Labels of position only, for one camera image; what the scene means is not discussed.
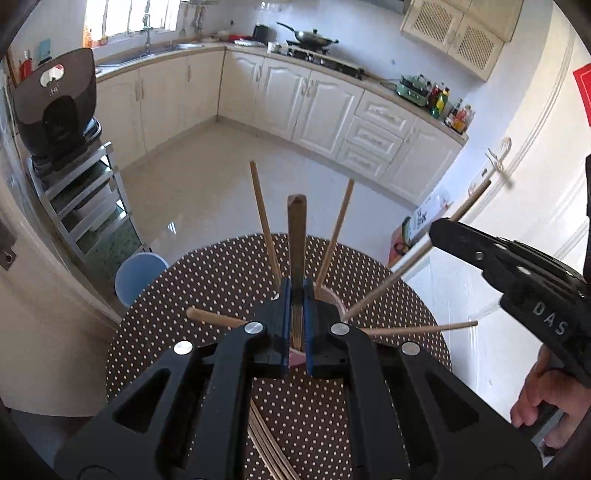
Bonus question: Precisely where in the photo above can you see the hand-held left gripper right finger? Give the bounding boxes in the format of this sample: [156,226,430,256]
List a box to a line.
[302,281,543,480]

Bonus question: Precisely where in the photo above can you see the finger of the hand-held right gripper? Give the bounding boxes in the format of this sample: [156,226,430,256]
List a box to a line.
[428,218,509,284]

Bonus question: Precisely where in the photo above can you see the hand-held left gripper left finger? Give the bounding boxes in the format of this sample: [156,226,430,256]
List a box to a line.
[54,279,294,480]

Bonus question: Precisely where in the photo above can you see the pink cup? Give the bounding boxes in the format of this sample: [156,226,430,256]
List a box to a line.
[277,281,347,368]

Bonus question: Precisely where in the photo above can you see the single wooden chopstick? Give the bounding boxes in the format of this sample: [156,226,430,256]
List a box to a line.
[344,179,491,321]
[286,194,308,352]

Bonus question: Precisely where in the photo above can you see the bunch of wooden chopsticks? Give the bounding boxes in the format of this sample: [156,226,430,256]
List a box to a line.
[187,161,478,480]

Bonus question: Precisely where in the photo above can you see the hanging kitchen utensils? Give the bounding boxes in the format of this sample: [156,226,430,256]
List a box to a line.
[178,0,206,33]

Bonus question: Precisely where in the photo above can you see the person's right hand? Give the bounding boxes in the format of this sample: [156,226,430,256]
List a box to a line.
[512,353,578,450]

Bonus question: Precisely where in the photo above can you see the printed cardboard box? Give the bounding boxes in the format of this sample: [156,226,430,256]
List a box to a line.
[390,187,451,268]

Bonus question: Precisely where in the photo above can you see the white door with moulding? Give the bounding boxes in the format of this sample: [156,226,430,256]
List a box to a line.
[406,32,591,416]

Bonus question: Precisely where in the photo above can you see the green bottle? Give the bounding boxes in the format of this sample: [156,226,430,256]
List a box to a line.
[431,88,451,117]

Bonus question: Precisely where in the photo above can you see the blue round stool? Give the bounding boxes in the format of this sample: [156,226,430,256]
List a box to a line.
[115,252,170,309]

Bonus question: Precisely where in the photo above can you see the green electric cooker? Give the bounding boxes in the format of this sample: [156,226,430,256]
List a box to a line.
[394,74,432,108]

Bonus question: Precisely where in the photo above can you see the black gas stove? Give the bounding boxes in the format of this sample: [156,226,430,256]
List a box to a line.
[286,44,365,80]

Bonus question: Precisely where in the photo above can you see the white base cabinets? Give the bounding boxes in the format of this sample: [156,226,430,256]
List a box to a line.
[95,44,467,204]

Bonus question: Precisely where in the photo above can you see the metal shelf rack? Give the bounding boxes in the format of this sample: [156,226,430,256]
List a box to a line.
[28,141,144,282]

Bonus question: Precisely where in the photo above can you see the steel wok with lid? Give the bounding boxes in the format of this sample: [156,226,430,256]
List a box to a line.
[277,21,340,51]

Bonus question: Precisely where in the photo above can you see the steel double sink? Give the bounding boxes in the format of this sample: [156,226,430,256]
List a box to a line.
[97,41,204,68]

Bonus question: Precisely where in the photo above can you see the black air fryer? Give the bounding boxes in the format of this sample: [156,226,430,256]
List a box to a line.
[11,47,102,162]

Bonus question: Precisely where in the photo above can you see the kitchen window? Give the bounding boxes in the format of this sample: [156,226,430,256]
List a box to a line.
[85,0,181,40]

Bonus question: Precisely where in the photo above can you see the silver door handle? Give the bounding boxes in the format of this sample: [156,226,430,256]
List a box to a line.
[485,137,515,188]

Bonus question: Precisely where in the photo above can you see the red diamond wall poster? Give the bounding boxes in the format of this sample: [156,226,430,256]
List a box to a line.
[573,65,591,125]

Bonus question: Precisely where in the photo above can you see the white wall cabinets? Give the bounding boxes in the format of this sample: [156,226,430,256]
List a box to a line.
[401,0,525,83]

